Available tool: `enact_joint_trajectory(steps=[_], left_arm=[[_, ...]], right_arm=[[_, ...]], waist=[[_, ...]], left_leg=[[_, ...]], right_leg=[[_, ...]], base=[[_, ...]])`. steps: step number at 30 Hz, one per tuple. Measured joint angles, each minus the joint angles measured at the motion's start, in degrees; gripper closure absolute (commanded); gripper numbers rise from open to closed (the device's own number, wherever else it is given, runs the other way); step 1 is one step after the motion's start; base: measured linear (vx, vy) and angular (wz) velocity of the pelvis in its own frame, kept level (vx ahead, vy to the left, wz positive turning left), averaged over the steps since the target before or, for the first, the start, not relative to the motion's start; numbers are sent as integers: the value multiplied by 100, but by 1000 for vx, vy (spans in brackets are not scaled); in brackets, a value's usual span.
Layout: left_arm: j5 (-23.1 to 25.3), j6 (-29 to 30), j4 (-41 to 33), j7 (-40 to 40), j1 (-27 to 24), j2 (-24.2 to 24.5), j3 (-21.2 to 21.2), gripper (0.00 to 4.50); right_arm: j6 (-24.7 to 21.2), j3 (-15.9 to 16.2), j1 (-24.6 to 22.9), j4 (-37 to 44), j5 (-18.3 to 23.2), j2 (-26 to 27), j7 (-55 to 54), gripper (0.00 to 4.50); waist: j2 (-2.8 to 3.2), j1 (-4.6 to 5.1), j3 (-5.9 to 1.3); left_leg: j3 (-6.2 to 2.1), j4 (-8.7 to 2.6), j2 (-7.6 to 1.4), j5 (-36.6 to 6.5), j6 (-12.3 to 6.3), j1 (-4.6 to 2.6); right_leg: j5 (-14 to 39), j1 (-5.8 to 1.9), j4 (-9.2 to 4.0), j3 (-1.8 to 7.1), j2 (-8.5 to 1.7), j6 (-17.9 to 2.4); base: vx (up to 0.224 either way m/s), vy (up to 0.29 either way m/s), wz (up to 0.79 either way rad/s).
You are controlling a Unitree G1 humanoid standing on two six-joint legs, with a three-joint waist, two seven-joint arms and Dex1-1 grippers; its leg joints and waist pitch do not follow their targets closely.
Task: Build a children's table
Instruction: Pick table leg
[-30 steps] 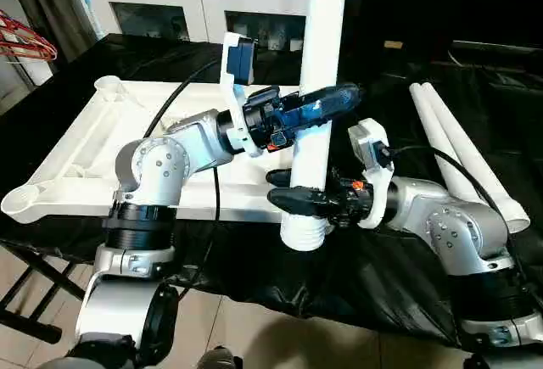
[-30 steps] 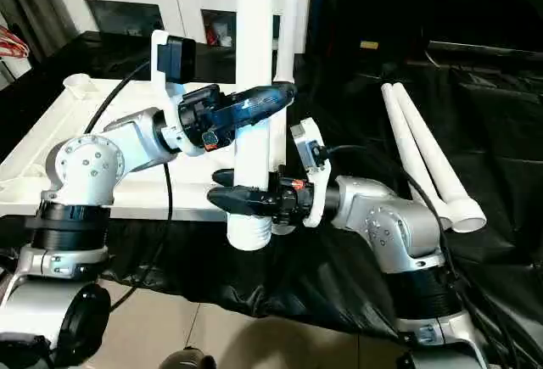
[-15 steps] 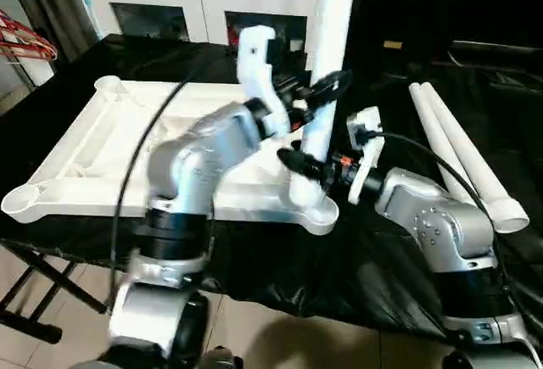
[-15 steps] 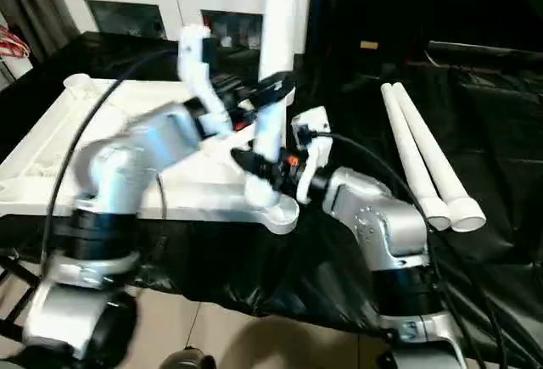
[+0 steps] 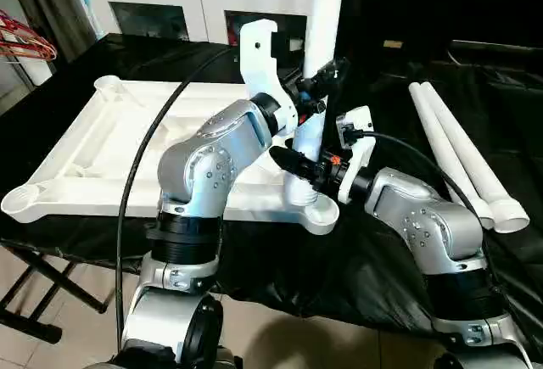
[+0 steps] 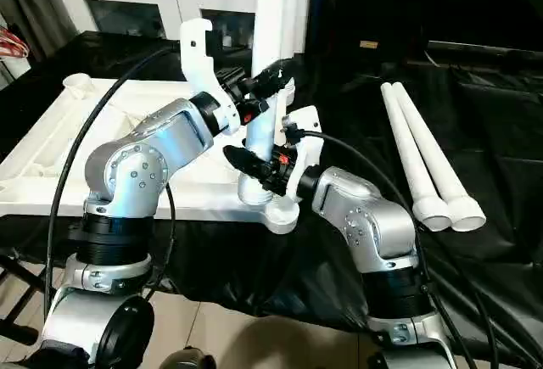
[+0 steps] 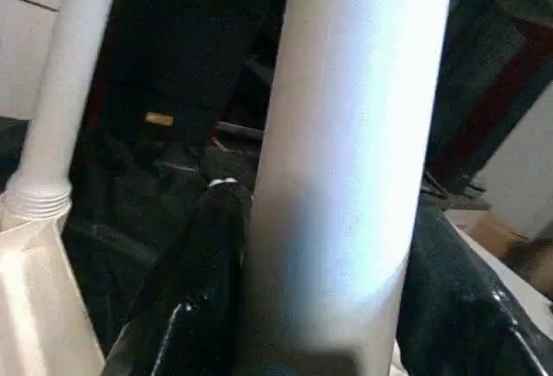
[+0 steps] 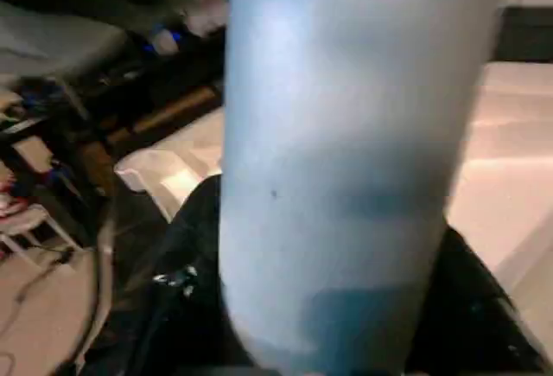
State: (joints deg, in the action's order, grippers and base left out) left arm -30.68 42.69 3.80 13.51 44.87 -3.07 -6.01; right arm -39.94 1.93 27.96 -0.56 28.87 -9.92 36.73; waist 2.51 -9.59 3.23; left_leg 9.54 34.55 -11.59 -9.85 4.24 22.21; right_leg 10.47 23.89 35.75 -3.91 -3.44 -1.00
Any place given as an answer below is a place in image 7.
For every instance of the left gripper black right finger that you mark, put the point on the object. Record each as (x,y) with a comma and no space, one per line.
(466,315)

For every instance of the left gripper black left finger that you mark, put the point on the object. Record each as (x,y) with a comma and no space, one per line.
(194,285)

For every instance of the white plastic table top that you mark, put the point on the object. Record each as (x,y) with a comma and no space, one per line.
(34,285)

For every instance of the white plastic table leg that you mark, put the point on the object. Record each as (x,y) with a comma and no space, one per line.
(345,155)
(65,91)

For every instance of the black mat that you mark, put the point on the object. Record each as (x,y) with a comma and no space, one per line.
(129,203)

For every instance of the black metal bar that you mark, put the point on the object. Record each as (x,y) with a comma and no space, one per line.
(239,129)

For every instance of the small yellow label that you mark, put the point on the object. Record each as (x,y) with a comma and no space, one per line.
(159,119)

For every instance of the white glass-door cabinet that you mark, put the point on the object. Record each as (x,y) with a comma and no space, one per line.
(21,47)

